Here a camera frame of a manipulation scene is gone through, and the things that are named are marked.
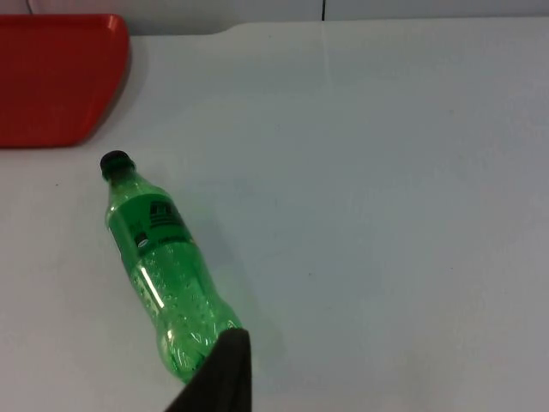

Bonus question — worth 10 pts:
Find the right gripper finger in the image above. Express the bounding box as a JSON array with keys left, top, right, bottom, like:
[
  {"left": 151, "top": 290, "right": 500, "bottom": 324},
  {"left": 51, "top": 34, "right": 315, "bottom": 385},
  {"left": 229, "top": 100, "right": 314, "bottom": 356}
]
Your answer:
[{"left": 164, "top": 328, "right": 252, "bottom": 412}]

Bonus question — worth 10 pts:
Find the green plastic bottle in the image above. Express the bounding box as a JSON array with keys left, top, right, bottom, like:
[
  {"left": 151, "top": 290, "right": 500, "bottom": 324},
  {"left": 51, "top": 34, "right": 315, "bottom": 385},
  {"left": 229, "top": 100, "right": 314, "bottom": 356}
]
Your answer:
[{"left": 100, "top": 150, "right": 244, "bottom": 385}]

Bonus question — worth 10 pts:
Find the red tray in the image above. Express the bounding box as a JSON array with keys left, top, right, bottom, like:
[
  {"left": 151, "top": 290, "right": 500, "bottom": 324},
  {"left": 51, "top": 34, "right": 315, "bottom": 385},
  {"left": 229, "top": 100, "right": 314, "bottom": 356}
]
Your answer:
[{"left": 0, "top": 14, "right": 131, "bottom": 149}]

